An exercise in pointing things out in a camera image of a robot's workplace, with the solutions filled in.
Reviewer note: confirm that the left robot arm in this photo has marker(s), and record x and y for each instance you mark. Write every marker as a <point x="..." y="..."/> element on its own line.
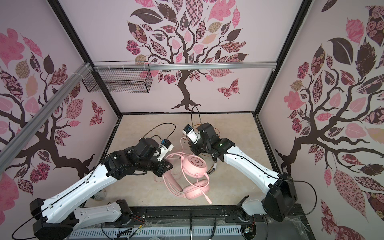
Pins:
<point x="57" y="217"/>

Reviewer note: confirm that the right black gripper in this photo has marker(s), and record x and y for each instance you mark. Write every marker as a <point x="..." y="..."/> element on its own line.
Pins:
<point x="194" y="147"/>

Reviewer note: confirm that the white black headphones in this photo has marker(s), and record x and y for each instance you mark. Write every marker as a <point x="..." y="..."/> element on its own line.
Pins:
<point x="212" y="169"/>

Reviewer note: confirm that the pink headphones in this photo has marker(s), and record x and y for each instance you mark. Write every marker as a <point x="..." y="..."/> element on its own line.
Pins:
<point x="194" y="171"/>

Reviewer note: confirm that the green drink can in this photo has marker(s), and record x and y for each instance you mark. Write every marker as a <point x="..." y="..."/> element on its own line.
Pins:
<point x="100" y="196"/>

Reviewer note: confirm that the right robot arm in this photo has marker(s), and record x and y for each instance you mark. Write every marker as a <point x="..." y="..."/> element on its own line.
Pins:
<point x="278" y="194"/>

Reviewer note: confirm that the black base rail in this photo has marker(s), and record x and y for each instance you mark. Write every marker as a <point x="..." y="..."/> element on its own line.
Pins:
<point x="294" y="227"/>

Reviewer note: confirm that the black wire basket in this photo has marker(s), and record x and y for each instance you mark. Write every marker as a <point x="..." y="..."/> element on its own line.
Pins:
<point x="119" y="77"/>

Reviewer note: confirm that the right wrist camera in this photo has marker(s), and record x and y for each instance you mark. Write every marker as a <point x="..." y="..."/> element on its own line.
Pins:
<point x="191" y="135"/>

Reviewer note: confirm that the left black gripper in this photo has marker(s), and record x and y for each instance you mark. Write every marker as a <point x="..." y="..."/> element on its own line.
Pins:
<point x="163" y="167"/>

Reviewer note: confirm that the white cable duct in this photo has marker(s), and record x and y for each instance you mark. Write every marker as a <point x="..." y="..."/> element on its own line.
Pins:
<point x="166" y="233"/>

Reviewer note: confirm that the aluminium rail back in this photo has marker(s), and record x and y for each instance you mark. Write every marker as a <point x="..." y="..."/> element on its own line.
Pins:
<point x="168" y="67"/>

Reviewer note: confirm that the aluminium rail left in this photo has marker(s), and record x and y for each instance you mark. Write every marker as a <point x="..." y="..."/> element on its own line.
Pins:
<point x="11" y="150"/>

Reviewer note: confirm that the aluminium rail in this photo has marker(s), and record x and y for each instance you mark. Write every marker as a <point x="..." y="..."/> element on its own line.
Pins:
<point x="168" y="67"/>
<point x="11" y="150"/>

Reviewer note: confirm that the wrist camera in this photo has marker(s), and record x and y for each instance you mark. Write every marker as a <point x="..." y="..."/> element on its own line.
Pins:
<point x="165" y="147"/>
<point x="191" y="135"/>

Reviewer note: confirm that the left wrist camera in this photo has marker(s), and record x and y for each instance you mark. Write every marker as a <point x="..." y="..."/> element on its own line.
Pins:
<point x="165" y="147"/>

